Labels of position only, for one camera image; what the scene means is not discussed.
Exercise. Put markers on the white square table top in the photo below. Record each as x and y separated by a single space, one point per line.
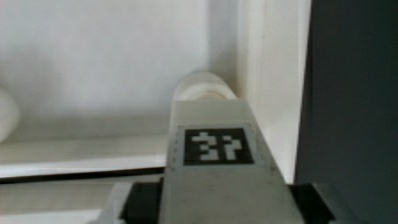
94 56

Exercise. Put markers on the white L-shaped obstacle fence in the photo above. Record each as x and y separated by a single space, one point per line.
59 202

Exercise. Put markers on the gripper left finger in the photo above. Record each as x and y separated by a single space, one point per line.
109 216

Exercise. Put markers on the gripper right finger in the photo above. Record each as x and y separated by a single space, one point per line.
322 206

